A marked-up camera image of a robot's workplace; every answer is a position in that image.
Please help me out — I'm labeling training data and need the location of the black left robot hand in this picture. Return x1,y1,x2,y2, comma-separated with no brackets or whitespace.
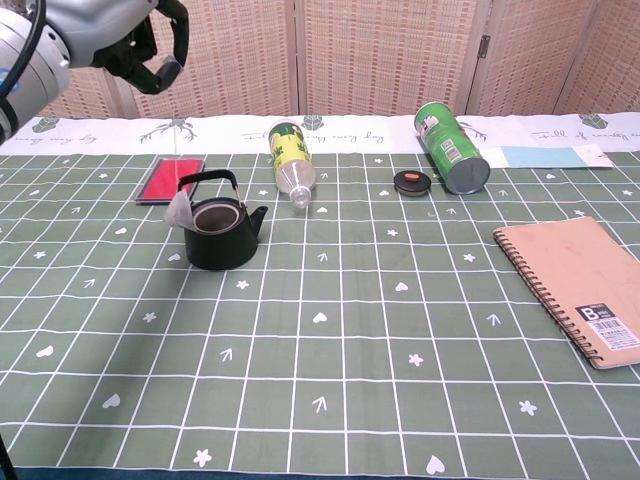
90,0,191,96

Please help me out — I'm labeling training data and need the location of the grey pyramid tea bag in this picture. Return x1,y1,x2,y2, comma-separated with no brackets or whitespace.
163,60,194,232

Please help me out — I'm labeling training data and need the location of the black cast iron teapot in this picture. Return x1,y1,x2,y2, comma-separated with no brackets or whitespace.
176,169,269,272

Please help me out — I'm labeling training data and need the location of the small black round lid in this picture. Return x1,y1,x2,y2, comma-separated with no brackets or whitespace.
393,169,432,197

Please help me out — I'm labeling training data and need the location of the red ink pad tray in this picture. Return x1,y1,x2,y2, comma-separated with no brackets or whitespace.
135,157,207,207

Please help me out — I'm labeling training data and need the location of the clear plastic bottle yellow label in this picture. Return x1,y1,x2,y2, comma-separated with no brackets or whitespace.
268,120,318,209

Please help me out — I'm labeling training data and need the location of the woven bamboo folding screen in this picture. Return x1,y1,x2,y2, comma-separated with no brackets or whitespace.
29,0,640,121

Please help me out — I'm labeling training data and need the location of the green cylindrical chip can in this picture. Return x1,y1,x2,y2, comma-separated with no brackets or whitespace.
413,101,491,196

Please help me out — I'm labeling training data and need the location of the green grid tablecloth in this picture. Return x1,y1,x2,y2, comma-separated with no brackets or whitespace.
0,112,640,476

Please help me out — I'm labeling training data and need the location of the light blue paper card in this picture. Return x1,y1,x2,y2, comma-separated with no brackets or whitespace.
481,143,615,170

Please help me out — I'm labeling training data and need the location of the brown spiral notebook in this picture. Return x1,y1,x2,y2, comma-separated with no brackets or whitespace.
493,216,640,371

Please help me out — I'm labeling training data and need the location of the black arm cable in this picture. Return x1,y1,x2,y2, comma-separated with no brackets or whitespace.
0,0,48,480

